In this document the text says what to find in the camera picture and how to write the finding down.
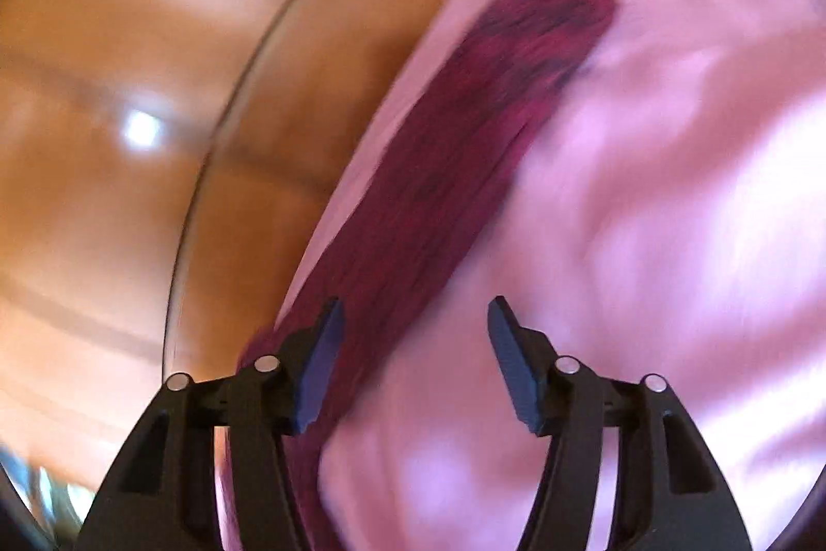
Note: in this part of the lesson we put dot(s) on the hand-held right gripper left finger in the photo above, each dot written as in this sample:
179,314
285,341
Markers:
320,370

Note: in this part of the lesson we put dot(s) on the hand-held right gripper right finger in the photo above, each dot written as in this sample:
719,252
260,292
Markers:
515,370

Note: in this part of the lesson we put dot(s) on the magenta black patterned sock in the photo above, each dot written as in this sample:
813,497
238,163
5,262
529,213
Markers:
464,138

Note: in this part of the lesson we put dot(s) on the pink blanket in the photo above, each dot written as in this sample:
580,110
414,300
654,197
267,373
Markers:
645,241

